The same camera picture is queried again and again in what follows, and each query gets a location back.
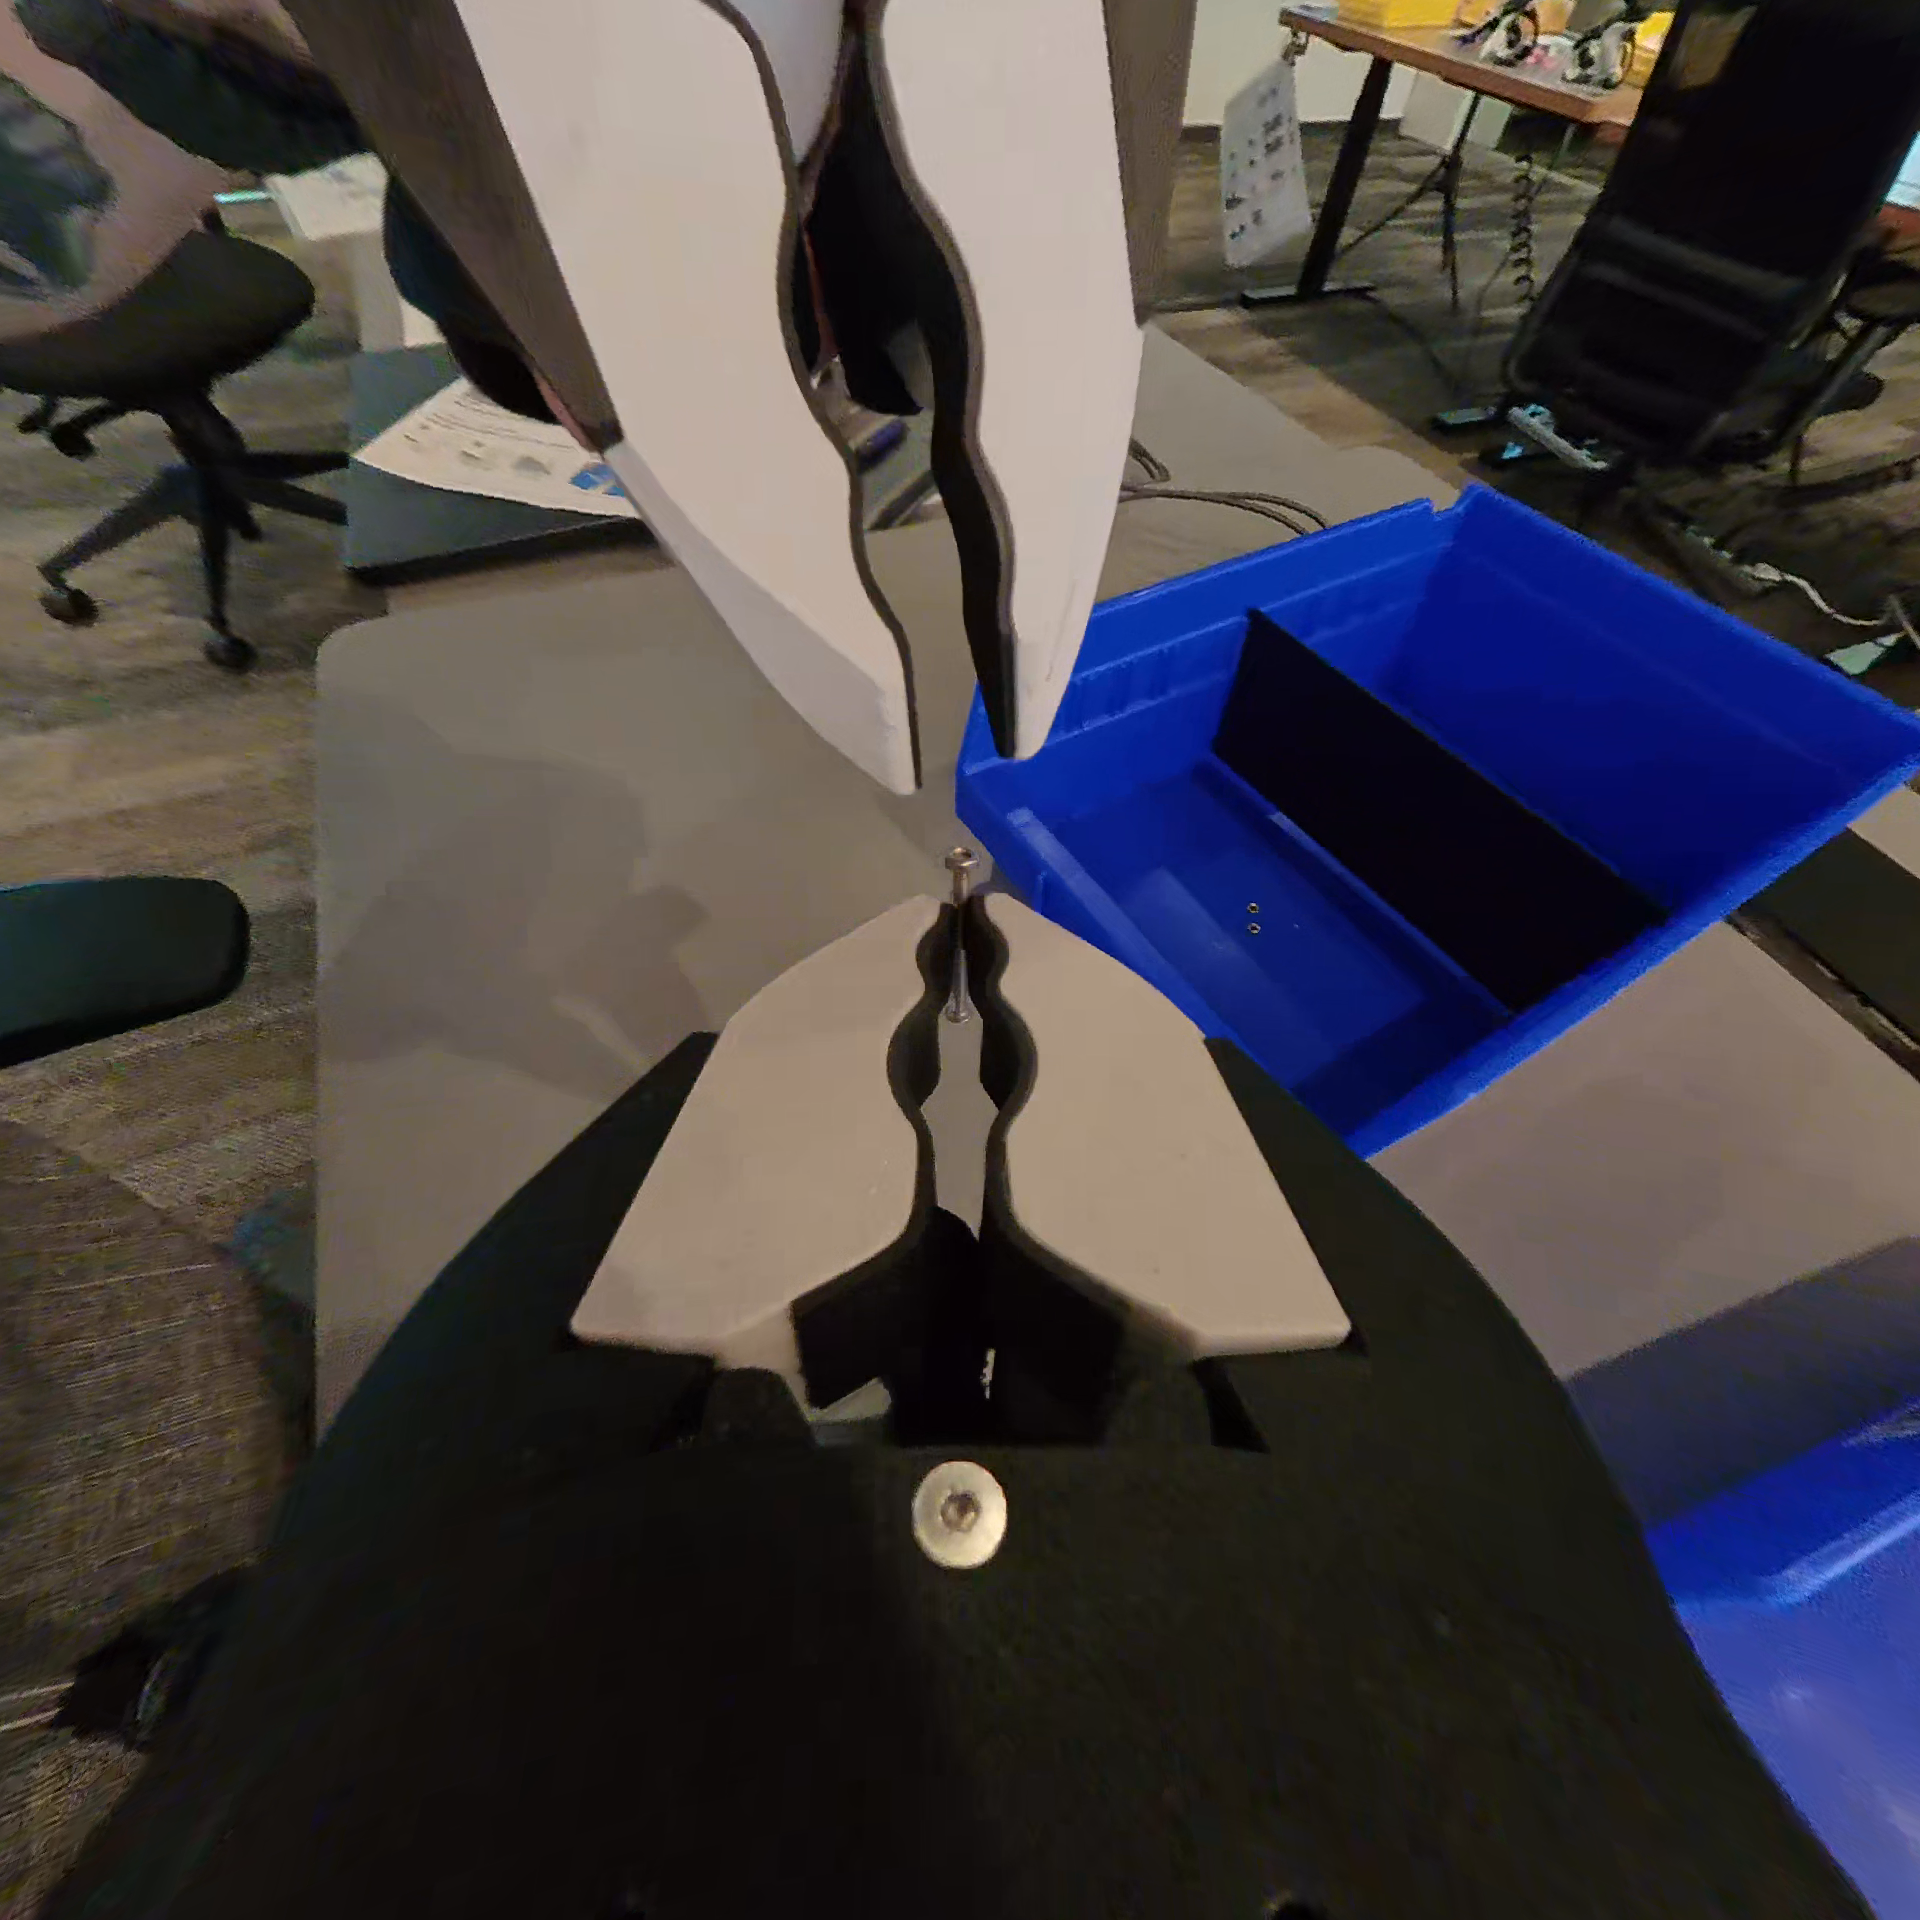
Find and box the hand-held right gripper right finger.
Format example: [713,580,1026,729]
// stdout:
[975,894,1356,1404]

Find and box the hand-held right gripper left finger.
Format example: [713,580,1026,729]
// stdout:
[567,894,984,1411]

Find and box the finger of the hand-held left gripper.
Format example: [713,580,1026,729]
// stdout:
[446,0,925,797]
[841,0,1147,761]

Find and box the blue bin with black divider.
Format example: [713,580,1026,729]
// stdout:
[954,482,1920,1158]

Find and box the blue plastic bin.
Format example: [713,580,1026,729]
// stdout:
[1642,1406,1920,1920]

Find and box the person's left forearm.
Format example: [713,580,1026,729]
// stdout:
[0,0,242,344]

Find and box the printed paper sheet red print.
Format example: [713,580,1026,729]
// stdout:
[266,155,397,241]

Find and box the white printed paper sign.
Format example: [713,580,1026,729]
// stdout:
[1219,60,1319,272]

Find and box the printed paper sheet blue picture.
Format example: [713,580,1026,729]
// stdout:
[357,374,649,520]

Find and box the black swivel office chair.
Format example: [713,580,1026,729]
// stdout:
[0,224,355,671]

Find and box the black bin divider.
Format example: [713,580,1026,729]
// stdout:
[1212,606,1670,1011]

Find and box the wooden desk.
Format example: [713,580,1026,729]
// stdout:
[1282,0,1653,309]

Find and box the lit power strip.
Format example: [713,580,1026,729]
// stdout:
[1496,401,1641,476]

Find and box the black high-back office chair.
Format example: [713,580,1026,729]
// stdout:
[1500,0,1920,470]

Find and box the black chair armrest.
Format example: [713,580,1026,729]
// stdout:
[0,876,253,1070]

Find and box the person's grey shirt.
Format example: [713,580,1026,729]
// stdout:
[0,1116,320,1920]

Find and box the black flat mat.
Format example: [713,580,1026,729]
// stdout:
[1725,823,1920,1051]

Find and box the grey braided cable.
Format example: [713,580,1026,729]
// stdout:
[1116,433,1335,539]

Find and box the black coiled cable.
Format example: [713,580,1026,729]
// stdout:
[1504,141,1551,309]

